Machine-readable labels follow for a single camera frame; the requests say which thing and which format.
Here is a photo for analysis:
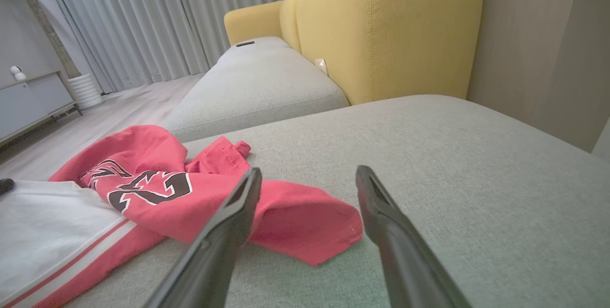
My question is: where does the grey TV cabinet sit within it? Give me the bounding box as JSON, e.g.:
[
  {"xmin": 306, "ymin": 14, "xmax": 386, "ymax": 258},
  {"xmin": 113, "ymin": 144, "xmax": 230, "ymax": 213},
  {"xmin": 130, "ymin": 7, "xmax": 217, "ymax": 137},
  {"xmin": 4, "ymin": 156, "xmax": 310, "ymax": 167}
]
[{"xmin": 0, "ymin": 71, "xmax": 82, "ymax": 146}]

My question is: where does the yellow sofa backrest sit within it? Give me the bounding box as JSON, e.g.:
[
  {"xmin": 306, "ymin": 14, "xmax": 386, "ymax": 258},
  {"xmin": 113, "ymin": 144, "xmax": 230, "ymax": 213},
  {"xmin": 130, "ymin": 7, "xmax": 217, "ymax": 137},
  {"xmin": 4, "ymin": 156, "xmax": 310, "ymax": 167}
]
[{"xmin": 224, "ymin": 0, "xmax": 484, "ymax": 106}]

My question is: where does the small grey sofa seat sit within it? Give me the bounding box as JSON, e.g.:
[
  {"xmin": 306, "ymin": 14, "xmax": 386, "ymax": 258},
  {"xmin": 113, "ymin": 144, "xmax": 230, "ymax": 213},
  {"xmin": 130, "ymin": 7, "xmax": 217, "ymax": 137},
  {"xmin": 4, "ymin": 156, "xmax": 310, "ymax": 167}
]
[{"xmin": 160, "ymin": 36, "xmax": 350, "ymax": 143}]

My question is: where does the green potted plant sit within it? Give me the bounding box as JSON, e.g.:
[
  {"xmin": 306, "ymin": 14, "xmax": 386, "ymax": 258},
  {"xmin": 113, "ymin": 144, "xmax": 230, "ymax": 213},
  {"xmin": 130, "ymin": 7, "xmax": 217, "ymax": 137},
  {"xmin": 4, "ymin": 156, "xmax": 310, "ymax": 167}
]
[{"xmin": 0, "ymin": 0, "xmax": 81, "ymax": 80}]

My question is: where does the white ribbed plant pot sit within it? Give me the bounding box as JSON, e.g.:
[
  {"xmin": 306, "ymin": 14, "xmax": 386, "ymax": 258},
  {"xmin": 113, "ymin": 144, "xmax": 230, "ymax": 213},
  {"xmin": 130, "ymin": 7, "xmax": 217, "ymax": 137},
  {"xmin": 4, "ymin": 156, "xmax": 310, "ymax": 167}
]
[{"xmin": 68, "ymin": 73, "xmax": 104, "ymax": 110}]

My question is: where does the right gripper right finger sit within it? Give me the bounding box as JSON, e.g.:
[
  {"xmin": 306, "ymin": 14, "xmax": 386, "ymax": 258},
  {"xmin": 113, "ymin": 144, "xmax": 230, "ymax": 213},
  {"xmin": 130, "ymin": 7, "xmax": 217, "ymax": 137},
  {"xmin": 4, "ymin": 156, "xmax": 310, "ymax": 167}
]
[{"xmin": 355, "ymin": 165, "xmax": 472, "ymax": 308}]

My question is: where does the large grey sofa seat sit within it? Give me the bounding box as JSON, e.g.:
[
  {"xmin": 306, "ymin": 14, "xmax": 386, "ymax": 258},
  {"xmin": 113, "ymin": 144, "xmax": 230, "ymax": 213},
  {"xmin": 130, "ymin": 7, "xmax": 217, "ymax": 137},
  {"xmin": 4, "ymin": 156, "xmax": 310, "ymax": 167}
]
[{"xmin": 62, "ymin": 94, "xmax": 610, "ymax": 308}]

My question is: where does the red and white jersey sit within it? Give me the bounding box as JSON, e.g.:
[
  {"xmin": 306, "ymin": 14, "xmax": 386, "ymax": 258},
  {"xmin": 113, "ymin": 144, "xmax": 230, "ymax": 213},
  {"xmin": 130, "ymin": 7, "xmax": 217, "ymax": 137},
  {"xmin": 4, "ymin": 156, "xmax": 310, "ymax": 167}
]
[{"xmin": 0, "ymin": 124, "xmax": 364, "ymax": 308}]

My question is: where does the grey pleated curtain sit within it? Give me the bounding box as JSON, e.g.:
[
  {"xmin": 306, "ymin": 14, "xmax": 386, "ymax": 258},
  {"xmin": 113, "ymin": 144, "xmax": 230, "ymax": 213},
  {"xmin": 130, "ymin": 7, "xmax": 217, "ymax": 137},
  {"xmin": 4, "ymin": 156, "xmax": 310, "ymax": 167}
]
[{"xmin": 29, "ymin": 0, "xmax": 294, "ymax": 94}]

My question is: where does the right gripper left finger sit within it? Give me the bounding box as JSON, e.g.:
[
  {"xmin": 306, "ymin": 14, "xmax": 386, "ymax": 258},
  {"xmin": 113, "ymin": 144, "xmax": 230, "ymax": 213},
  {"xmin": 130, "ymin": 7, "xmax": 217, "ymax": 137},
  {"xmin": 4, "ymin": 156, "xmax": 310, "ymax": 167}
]
[{"xmin": 143, "ymin": 167, "xmax": 263, "ymax": 308}]

